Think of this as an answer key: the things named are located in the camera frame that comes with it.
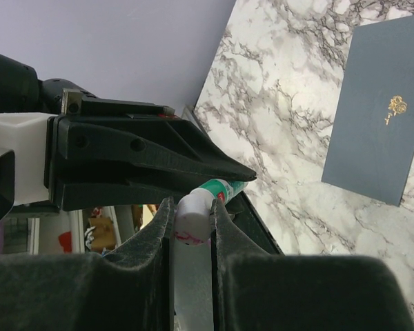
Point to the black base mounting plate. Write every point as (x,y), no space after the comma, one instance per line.
(252,220)

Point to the grey-blue envelope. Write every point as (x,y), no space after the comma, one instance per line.
(372,140)

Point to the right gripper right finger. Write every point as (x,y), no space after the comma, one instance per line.
(256,290)

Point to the green white glue stick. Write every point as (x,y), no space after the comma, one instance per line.
(224,190)

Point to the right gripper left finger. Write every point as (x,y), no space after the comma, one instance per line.
(129,288)

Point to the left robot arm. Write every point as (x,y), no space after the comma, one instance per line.
(21,91)

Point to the grey glue stick cap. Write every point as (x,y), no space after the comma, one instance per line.
(192,219)

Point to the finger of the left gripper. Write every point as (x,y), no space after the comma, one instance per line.
(84,184)
(124,137)

